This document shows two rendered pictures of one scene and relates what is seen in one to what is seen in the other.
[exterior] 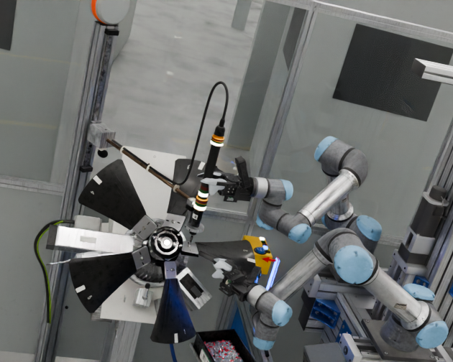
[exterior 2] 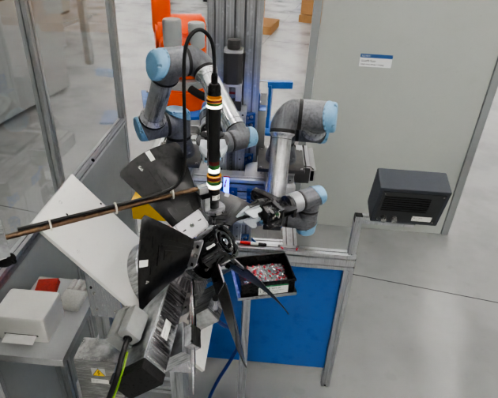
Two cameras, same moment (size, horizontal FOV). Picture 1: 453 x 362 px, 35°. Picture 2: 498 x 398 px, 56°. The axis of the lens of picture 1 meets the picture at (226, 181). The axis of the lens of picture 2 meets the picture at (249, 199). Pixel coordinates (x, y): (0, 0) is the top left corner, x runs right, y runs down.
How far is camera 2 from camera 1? 2.22 m
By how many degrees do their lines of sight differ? 63
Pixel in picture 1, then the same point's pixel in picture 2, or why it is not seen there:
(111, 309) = (199, 354)
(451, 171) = (227, 21)
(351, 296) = (198, 171)
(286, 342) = not seen: hidden behind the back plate
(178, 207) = (180, 209)
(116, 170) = (150, 232)
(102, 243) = (171, 316)
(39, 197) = not seen: outside the picture
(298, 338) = not seen: hidden behind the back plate
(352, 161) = (201, 56)
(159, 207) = (117, 240)
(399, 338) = (292, 155)
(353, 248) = (329, 104)
